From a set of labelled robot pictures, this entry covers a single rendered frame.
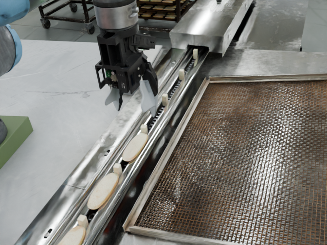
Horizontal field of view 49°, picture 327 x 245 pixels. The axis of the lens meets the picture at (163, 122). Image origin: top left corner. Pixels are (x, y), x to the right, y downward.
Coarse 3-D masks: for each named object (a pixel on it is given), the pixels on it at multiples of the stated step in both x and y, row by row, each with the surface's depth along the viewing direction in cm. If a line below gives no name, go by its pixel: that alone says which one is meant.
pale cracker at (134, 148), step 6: (138, 138) 82; (144, 138) 83; (132, 144) 81; (138, 144) 81; (144, 144) 81; (126, 150) 79; (132, 150) 79; (138, 150) 79; (126, 156) 78; (132, 156) 78
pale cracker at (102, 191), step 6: (108, 174) 74; (114, 174) 74; (102, 180) 72; (108, 180) 72; (114, 180) 72; (96, 186) 72; (102, 186) 71; (108, 186) 71; (114, 186) 72; (96, 192) 70; (102, 192) 70; (108, 192) 70; (90, 198) 69; (96, 198) 69; (102, 198) 69; (90, 204) 68; (96, 204) 68; (102, 204) 68
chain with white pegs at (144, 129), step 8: (200, 48) 122; (184, 72) 110; (176, 88) 102; (168, 96) 99; (160, 112) 94; (152, 120) 91; (144, 128) 84; (120, 168) 74; (80, 216) 64; (80, 224) 64; (88, 224) 65
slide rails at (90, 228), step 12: (192, 48) 120; (204, 48) 120; (168, 84) 103; (180, 84) 102; (168, 108) 93; (144, 120) 90; (156, 120) 89; (132, 132) 86; (120, 156) 79; (108, 168) 76; (120, 180) 73; (84, 204) 69; (108, 204) 69; (96, 216) 66; (60, 240) 63; (84, 240) 62
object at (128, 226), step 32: (224, 96) 87; (288, 96) 80; (320, 96) 77; (288, 128) 71; (320, 128) 69; (160, 160) 70; (192, 160) 70; (320, 192) 56; (128, 224) 60; (160, 224) 58; (192, 224) 57; (288, 224) 53; (320, 224) 51
